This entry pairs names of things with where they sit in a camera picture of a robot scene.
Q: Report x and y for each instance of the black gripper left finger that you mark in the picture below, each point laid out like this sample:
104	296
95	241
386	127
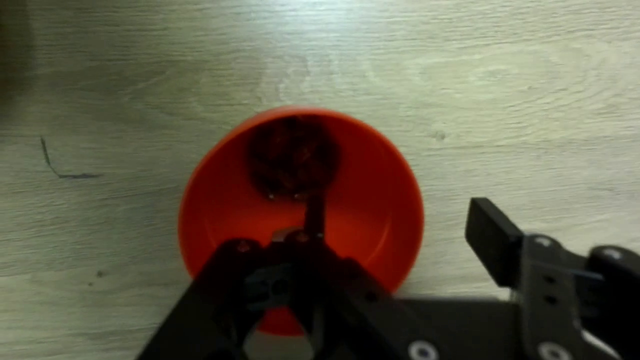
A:
312	300

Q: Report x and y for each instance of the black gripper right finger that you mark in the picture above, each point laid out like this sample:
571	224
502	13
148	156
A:
553	292

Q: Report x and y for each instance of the orange plastic cup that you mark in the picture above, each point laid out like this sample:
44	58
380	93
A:
372	200

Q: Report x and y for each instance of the dark brown cup contents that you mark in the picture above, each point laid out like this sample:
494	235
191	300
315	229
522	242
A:
293	156

